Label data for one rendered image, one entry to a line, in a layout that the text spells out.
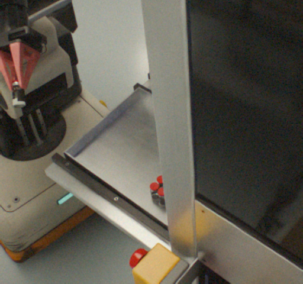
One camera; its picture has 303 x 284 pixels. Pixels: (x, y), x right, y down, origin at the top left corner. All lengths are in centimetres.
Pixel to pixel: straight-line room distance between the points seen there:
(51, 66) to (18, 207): 58
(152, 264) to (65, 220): 119
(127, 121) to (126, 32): 166
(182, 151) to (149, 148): 56
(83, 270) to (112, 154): 93
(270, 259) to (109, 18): 243
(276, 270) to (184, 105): 29
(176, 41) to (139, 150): 72
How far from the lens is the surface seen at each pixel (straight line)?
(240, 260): 92
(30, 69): 108
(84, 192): 130
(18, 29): 107
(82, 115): 227
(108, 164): 133
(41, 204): 206
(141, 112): 142
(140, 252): 105
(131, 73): 281
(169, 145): 80
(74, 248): 226
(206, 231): 92
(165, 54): 67
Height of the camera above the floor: 193
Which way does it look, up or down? 50 degrees down
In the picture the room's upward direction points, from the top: 7 degrees counter-clockwise
